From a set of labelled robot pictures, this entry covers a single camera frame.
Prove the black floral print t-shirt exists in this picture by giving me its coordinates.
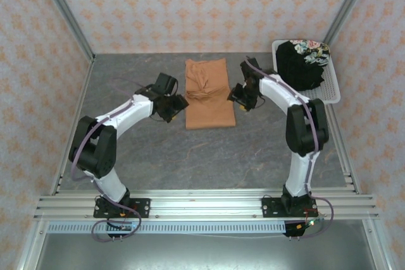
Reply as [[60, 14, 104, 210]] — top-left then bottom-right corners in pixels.
[[275, 39, 332, 92]]

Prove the white plastic basket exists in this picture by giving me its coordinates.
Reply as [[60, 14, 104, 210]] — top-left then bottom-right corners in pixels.
[[271, 39, 342, 106]]

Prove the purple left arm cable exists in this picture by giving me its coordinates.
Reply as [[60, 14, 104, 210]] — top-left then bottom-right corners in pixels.
[[70, 76, 143, 243]]

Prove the small controller circuit board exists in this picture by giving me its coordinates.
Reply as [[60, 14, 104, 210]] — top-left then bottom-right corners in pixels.
[[296, 217, 324, 230], [107, 221, 139, 231]]

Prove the grey metal sheet panel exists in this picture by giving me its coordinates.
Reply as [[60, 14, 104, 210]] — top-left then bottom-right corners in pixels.
[[31, 233, 380, 270]]

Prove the grey slotted cable duct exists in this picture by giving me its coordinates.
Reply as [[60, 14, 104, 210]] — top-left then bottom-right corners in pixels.
[[47, 221, 287, 235]]

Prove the aluminium mounting rail beam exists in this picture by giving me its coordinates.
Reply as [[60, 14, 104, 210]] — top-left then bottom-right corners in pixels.
[[34, 189, 380, 221]]

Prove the aluminium frame post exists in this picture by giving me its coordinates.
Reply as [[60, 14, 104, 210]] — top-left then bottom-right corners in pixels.
[[324, 0, 377, 45], [34, 0, 96, 62]]

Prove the orange t-shirt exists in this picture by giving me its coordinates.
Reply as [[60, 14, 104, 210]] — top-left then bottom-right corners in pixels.
[[184, 57, 237, 131]]

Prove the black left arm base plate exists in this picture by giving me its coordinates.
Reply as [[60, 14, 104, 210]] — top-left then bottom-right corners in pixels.
[[93, 198, 151, 219]]

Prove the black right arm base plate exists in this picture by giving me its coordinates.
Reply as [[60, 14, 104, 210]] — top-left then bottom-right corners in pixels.
[[261, 196, 318, 219]]

